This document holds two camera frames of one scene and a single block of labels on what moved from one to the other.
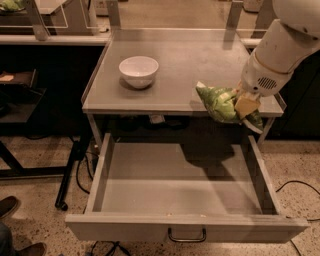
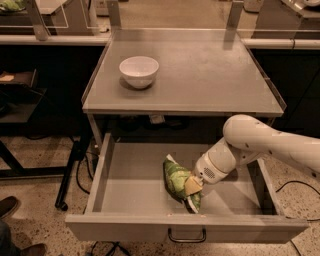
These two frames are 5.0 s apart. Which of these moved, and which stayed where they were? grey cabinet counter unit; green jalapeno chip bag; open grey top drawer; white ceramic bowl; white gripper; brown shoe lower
Moved: white gripper; green jalapeno chip bag
Stayed: brown shoe lower; white ceramic bowl; open grey top drawer; grey cabinet counter unit
